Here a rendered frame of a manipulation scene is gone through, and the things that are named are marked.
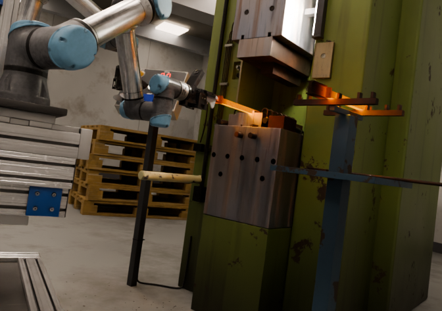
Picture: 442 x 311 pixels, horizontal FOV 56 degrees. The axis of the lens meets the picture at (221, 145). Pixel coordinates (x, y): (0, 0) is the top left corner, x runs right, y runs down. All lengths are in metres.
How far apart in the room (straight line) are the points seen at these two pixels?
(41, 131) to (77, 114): 9.41
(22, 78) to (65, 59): 0.16
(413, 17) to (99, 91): 9.10
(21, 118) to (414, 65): 1.87
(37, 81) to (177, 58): 10.38
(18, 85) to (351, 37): 1.42
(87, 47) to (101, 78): 9.66
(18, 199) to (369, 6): 1.61
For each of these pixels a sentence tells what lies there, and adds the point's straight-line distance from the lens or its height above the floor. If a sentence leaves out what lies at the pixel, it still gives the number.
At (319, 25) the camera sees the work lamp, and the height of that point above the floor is 1.43.
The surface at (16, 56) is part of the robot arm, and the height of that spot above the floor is 0.94.
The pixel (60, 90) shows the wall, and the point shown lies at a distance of 10.64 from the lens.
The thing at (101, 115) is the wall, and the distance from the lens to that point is 10.78.
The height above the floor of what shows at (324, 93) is 1.00.
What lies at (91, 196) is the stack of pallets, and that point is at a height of 0.20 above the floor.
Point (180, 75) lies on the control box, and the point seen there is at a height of 1.18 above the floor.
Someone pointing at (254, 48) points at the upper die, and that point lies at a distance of 2.11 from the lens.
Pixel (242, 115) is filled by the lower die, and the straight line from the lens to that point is 2.05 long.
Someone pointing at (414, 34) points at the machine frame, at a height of 1.52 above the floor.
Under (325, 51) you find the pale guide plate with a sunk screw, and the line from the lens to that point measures 2.05.
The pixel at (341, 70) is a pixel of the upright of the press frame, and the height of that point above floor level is 1.22.
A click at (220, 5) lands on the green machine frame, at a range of 2.54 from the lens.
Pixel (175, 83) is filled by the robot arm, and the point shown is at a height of 1.00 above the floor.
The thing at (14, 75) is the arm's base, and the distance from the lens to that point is 1.28.
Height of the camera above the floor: 0.72
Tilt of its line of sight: 3 degrees up
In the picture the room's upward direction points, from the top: 8 degrees clockwise
